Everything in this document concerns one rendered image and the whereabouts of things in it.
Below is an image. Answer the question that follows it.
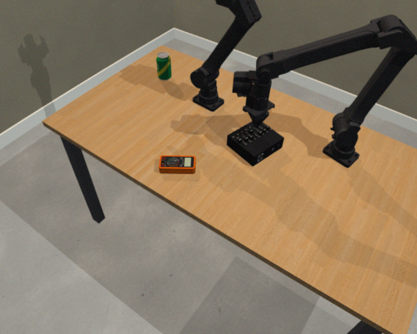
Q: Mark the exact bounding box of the black lighting desk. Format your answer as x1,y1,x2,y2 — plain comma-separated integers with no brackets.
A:
227,121,284,166

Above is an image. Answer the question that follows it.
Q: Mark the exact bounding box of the orange digital multimeter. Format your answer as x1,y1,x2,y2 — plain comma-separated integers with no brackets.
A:
159,155,196,174

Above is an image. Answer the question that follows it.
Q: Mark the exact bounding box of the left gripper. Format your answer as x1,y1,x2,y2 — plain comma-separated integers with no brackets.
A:
243,94,275,129

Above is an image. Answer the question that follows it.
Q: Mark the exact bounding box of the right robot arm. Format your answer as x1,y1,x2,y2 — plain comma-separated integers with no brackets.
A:
190,0,262,112

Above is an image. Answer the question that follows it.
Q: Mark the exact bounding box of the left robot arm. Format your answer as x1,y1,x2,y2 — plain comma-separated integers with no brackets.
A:
232,15,417,168

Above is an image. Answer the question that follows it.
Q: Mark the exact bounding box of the green drink can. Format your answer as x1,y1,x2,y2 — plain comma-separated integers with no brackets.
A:
156,52,172,81

